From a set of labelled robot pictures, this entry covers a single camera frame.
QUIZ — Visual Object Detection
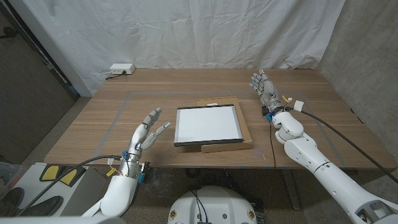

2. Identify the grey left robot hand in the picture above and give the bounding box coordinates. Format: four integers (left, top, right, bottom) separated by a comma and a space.
126, 107, 171, 156

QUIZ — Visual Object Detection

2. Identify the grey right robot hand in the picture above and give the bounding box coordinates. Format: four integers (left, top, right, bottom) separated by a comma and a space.
248, 68, 282, 113

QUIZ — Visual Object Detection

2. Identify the small framed whiteboard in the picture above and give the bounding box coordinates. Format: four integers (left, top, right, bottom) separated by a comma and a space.
173, 104, 244, 147

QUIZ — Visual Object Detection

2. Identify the flat brown cardboard box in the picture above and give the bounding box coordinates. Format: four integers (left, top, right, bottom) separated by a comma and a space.
196, 96, 254, 154

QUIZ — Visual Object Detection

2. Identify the white power outlet box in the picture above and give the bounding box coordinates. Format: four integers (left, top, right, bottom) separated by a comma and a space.
109, 63, 136, 75

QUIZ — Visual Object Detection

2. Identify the grey tape outline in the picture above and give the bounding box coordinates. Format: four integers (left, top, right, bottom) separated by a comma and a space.
90, 90, 348, 169

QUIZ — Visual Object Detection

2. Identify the white pedal platform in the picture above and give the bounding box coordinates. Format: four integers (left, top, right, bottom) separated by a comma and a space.
12, 162, 108, 217

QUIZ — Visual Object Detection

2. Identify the yellow black foot pedal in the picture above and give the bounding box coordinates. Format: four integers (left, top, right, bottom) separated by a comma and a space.
58, 166, 87, 187
39, 164, 60, 182

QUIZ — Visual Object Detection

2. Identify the grey table leg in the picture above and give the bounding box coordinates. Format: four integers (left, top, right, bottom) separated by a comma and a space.
281, 169, 302, 212

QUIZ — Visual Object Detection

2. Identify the white cloth backdrop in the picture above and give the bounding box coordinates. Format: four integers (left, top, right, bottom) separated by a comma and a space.
9, 0, 346, 97

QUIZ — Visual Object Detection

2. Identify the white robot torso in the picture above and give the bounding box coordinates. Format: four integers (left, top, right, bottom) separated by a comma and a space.
167, 185, 258, 224

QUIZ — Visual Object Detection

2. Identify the dark brown door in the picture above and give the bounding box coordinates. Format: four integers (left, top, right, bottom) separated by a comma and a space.
0, 2, 80, 166

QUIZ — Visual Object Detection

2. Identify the clear plastic bin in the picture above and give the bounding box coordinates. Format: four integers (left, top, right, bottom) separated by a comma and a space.
0, 161, 24, 185

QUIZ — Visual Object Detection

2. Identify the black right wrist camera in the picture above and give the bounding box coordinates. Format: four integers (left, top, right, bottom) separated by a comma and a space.
261, 105, 272, 122

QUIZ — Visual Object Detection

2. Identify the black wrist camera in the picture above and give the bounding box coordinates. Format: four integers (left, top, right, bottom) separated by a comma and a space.
140, 161, 152, 184
261, 105, 272, 122

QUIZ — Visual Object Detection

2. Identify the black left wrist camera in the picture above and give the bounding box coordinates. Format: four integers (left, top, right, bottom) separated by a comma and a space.
140, 161, 152, 184

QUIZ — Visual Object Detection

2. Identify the left wrist yellow connector wire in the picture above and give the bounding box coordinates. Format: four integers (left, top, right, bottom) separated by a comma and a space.
106, 157, 121, 177

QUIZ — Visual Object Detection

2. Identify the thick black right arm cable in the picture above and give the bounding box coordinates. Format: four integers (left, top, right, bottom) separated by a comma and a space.
289, 106, 398, 184

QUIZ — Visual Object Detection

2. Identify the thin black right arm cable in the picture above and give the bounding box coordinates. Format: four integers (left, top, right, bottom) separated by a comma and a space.
269, 121, 277, 169

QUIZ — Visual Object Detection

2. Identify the black outlet box cable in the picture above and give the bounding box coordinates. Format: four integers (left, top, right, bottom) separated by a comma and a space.
104, 70, 127, 81

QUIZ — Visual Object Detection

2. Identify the black torso cable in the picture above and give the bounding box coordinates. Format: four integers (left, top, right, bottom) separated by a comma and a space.
189, 189, 203, 223

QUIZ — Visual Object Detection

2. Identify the blue torso cable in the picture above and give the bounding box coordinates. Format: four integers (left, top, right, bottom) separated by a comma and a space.
195, 194, 210, 223

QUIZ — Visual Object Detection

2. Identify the black door handle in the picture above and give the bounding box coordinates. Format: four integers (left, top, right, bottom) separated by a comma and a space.
0, 26, 18, 40

